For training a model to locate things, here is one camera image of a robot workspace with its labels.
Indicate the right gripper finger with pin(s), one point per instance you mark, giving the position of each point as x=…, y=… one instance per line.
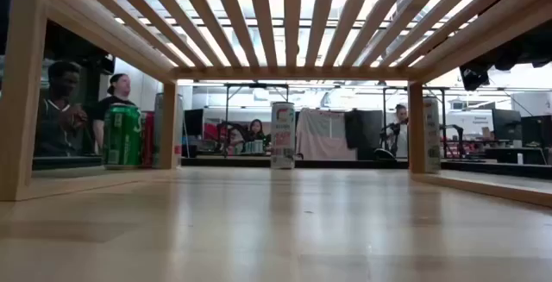
x=474, y=77

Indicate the tall white beverage can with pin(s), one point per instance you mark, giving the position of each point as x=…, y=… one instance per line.
x=282, y=135
x=158, y=131
x=432, y=135

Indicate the green Sprite can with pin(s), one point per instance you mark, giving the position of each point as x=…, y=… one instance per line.
x=123, y=137

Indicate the red soda can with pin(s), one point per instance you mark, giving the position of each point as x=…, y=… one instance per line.
x=148, y=142

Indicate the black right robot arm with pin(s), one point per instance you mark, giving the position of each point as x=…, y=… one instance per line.
x=532, y=45

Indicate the wooden slatted shelf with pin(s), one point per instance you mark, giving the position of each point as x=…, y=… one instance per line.
x=284, y=73

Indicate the person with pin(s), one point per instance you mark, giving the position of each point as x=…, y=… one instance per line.
x=60, y=114
x=118, y=90
x=255, y=133
x=401, y=129

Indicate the black hanging cloth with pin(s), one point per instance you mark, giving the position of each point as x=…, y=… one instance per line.
x=364, y=129

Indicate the pink hanging cloth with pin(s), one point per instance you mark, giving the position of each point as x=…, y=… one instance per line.
x=323, y=135

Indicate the black gantry frame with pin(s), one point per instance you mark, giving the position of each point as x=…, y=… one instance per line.
x=256, y=85
x=394, y=88

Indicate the black aluminium table frame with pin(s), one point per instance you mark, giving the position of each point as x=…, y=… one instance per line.
x=345, y=162

